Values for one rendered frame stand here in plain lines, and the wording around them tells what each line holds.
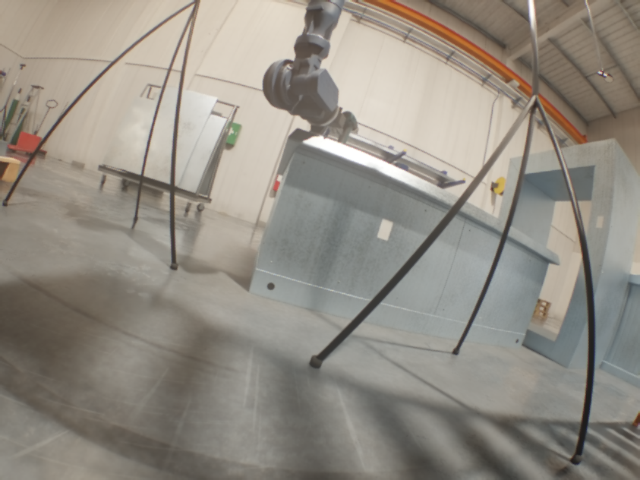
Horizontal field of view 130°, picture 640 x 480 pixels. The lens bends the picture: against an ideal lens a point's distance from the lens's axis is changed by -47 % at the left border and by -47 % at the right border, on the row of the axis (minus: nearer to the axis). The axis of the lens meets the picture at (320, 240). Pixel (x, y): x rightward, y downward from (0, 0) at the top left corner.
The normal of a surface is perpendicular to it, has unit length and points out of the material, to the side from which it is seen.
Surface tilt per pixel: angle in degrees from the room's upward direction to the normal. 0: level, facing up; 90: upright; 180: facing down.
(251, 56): 90
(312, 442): 0
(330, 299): 90
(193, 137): 78
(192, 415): 0
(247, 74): 90
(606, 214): 90
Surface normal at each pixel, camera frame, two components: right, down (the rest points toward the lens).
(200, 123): 0.26, -0.10
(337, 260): 0.19, 0.11
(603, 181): -0.94, -0.30
